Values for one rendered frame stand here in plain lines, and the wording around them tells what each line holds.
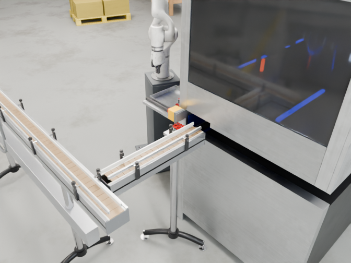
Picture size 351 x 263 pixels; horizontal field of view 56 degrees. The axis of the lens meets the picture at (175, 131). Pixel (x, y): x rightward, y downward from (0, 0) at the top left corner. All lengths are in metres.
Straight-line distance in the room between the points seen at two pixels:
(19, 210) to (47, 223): 0.29
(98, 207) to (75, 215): 0.53
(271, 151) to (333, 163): 0.31
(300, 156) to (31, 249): 1.97
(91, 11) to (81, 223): 5.63
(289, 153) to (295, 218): 0.38
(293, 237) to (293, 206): 0.21
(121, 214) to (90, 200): 0.17
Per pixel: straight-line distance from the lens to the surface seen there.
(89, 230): 2.01
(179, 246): 2.58
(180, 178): 2.44
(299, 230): 1.94
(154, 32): 2.23
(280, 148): 1.72
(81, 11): 7.18
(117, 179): 1.71
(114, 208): 1.57
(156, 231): 2.52
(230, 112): 1.82
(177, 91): 2.56
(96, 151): 3.45
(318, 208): 1.78
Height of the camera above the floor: 2.08
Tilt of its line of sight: 35 degrees down
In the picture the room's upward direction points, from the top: 1 degrees clockwise
